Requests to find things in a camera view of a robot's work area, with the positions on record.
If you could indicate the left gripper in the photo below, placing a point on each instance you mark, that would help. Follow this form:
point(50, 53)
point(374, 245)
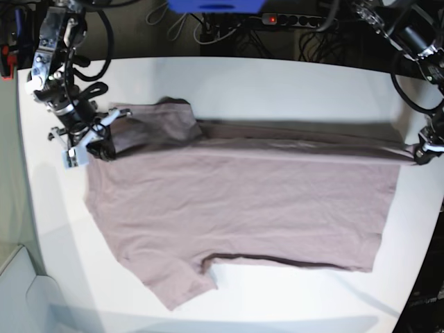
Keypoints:
point(432, 133)

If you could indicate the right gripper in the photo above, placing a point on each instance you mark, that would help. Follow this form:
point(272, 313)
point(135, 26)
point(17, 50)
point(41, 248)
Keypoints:
point(78, 122)

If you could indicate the mauve pink t-shirt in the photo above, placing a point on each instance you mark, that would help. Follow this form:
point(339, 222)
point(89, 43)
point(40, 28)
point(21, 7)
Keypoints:
point(182, 195)

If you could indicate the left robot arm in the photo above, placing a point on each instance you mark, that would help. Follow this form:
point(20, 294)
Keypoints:
point(415, 30)

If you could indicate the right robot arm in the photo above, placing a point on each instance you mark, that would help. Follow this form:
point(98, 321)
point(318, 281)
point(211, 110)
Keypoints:
point(56, 81)

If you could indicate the red and black clamp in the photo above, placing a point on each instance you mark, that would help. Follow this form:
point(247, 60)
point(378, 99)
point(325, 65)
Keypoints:
point(8, 61)

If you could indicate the blue box at top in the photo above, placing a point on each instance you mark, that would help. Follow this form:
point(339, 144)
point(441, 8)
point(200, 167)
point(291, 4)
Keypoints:
point(216, 6)

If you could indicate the black power strip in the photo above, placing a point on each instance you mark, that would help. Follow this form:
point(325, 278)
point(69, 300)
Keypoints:
point(292, 21)

